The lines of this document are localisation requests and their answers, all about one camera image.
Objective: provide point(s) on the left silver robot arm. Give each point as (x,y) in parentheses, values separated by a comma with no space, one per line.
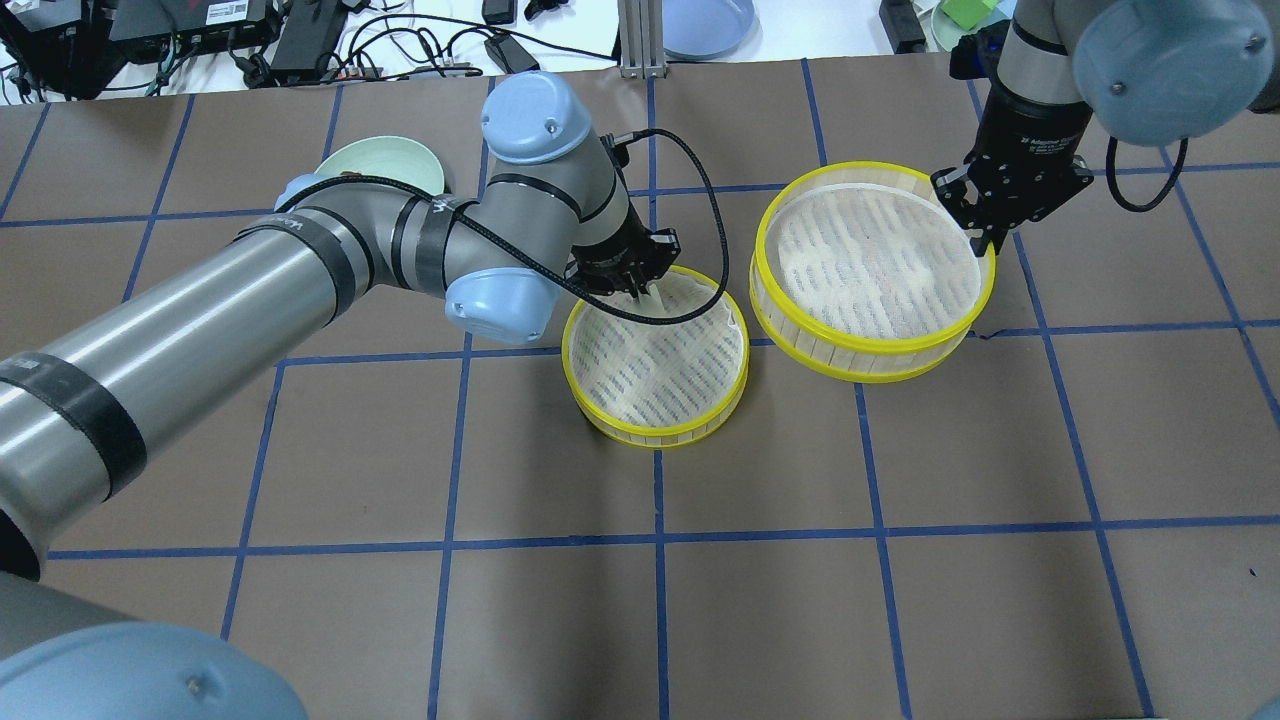
(85,415)

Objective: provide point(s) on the blue plate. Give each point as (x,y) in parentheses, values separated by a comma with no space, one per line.
(704,30)

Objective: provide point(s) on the green plate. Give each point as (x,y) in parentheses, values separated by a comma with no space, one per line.
(393,157)

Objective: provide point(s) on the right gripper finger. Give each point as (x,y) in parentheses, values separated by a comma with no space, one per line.
(987,242)

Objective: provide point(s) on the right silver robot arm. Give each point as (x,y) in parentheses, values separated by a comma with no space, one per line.
(1150,73)

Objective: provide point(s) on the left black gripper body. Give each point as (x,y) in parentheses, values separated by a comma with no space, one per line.
(614,259)

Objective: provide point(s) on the green cube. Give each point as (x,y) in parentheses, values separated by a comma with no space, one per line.
(970,14)

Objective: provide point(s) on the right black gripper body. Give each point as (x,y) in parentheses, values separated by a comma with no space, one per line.
(1030,138)

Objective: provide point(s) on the white bun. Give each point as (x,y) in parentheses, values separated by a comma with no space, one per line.
(655,293)

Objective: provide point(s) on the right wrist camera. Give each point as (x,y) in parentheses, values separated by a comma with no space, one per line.
(976,55)

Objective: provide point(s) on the yellow steamer layer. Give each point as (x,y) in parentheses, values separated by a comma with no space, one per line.
(857,272)
(658,386)

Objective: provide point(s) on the black laptop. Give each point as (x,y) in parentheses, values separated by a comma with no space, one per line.
(135,20)

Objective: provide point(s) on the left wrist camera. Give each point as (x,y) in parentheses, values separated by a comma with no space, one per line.
(619,148)

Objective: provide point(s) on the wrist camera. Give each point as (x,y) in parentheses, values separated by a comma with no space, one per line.
(619,148)
(976,55)

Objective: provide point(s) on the black power adapter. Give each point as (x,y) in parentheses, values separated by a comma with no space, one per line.
(509,54)

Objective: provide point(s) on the aluminium frame post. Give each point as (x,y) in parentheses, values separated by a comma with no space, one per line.
(640,32)

